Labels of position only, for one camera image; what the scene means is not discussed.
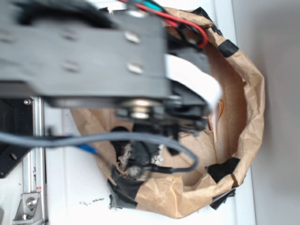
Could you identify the crumpled white newspaper ball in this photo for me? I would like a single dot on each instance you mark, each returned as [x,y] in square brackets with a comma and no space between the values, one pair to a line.
[136,160]

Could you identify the crumpled brown paper bag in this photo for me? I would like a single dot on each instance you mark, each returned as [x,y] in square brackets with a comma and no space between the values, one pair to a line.
[226,148]

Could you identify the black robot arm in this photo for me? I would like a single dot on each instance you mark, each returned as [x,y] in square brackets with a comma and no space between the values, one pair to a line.
[145,61]

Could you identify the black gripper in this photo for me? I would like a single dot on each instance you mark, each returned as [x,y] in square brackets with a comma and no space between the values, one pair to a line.
[195,96]

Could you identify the aluminium frame rail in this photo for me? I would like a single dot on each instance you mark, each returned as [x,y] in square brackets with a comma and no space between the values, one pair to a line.
[34,177]

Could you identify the metal corner bracket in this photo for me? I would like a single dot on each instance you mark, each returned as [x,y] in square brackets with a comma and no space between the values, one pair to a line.
[29,211]

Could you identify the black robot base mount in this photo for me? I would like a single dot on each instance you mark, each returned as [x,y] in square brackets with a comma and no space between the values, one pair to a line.
[16,119]

